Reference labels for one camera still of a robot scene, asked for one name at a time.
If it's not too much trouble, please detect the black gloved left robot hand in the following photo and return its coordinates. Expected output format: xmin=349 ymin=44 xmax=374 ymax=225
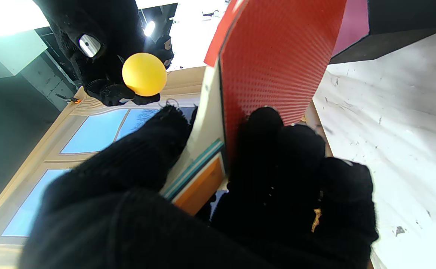
xmin=18 ymin=105 xmax=379 ymax=269

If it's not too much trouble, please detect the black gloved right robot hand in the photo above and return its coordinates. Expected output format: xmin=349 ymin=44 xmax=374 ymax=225
xmin=35 ymin=0 xmax=175 ymax=107

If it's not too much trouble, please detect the orange ping pong ball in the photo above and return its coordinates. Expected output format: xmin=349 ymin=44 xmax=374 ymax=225
xmin=122 ymin=53 xmax=167 ymax=97

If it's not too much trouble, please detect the ping pong bat orange handle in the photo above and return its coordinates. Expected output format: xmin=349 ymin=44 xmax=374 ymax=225
xmin=162 ymin=0 xmax=347 ymax=216

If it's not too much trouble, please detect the black storage box pink inside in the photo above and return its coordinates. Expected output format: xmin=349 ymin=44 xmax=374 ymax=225
xmin=330 ymin=0 xmax=436 ymax=65

